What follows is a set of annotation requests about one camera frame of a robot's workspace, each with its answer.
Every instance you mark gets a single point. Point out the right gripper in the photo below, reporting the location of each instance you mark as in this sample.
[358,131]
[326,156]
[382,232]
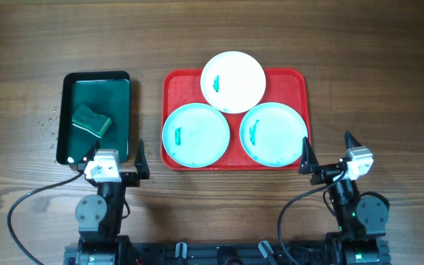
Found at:
[308,165]

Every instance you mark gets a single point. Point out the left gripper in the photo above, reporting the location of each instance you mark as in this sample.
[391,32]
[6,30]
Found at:
[131,178]

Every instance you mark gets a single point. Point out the green scrubbing sponge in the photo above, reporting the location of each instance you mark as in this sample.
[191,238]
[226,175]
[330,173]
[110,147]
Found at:
[95,124]

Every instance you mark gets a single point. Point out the light blue plate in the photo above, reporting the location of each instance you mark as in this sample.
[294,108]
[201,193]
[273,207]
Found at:
[272,134]
[195,135]

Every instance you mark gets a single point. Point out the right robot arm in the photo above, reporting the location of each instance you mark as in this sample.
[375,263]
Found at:
[361,217]

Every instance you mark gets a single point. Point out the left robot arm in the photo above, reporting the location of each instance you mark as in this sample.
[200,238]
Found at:
[100,215]

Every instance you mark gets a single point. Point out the black tray with water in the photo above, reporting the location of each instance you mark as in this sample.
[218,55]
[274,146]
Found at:
[106,93]

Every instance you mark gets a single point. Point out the white round plate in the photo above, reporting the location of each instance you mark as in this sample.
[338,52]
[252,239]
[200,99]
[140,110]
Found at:
[233,82]

